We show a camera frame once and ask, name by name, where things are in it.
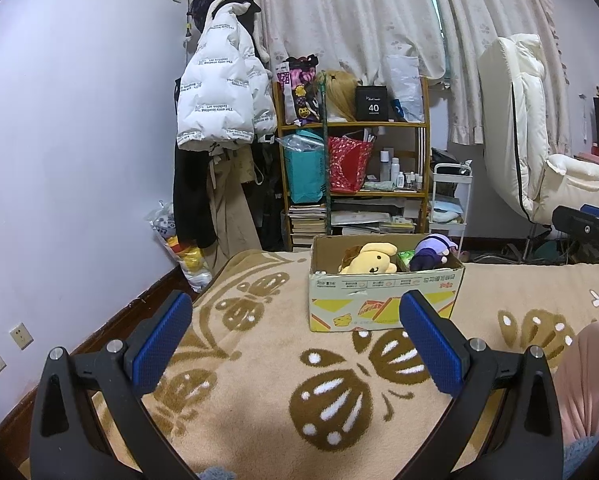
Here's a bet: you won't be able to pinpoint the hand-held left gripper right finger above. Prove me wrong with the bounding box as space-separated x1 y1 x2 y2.
398 290 565 480

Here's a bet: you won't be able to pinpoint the yellow plush toy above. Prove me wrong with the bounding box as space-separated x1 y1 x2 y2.
338 241 400 276

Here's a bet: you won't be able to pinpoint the beige garment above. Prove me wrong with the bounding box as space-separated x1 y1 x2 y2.
206 147 263 273

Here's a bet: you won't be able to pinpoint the purple-haired plush doll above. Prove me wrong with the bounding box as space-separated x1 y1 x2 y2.
409 233 459 273

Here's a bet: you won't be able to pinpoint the purple printed bag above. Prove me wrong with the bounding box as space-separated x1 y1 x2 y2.
277 55 320 126

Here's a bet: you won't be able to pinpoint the black tote bag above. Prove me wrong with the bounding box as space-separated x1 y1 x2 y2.
257 142 286 252

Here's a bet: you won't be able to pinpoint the white trolley cart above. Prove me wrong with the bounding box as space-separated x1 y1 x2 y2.
428 162 473 263

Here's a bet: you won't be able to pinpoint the wooden shelf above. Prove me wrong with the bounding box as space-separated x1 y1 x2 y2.
274 75 430 251

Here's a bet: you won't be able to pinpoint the beige butterfly blanket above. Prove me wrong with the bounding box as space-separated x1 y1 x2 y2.
20 249 599 480

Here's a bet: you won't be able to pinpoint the plastic bag of toys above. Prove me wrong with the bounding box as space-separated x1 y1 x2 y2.
147 202 214 293

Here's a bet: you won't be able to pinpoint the blonde wig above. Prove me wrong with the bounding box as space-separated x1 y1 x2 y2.
324 70 363 122

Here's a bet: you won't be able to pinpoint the black coat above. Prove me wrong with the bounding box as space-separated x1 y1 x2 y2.
174 147 218 250

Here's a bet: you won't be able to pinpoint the stack of books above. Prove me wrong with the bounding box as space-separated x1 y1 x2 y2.
287 203 329 251

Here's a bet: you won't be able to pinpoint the person's leg in pink pants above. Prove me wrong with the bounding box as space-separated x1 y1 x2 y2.
549 320 599 441

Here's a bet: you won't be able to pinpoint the teal bag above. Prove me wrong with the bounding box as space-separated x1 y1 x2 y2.
284 130 326 206

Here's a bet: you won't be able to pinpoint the group of white bottles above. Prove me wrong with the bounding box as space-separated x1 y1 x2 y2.
378 147 425 192

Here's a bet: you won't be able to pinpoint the printed cardboard box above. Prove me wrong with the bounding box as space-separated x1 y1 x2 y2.
308 232 466 333

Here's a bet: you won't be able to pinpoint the red patterned bag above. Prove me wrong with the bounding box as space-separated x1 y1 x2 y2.
328 135 375 194

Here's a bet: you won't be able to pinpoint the pile of papers and magazines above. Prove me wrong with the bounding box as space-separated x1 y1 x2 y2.
329 199 420 237

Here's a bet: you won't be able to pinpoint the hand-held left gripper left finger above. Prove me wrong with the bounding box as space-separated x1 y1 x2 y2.
30 290 195 480

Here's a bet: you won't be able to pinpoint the black box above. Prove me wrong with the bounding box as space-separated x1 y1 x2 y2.
354 85 393 122

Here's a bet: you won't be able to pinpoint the white puffer jacket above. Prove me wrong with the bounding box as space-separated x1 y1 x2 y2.
176 0 279 151

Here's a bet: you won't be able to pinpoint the green pole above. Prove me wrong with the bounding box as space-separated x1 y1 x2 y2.
317 72 333 236

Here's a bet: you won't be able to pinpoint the cream padded chair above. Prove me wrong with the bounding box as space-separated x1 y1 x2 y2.
477 34 599 263

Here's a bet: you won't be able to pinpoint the clear plastic bag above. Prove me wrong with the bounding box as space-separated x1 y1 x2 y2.
385 54 425 123
278 131 326 153

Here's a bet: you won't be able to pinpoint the patterned curtains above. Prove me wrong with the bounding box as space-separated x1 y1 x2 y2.
240 0 570 146

